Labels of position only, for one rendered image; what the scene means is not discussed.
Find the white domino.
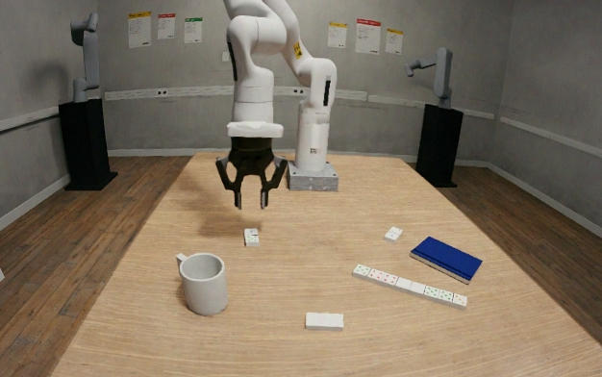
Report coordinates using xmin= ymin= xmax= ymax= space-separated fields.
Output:
xmin=306 ymin=313 xmax=343 ymax=331
xmin=380 ymin=273 xmax=412 ymax=294
xmin=352 ymin=264 xmax=385 ymax=285
xmin=244 ymin=228 xmax=260 ymax=246
xmin=384 ymin=227 xmax=403 ymax=244
xmin=437 ymin=289 xmax=467 ymax=311
xmin=409 ymin=282 xmax=439 ymax=302

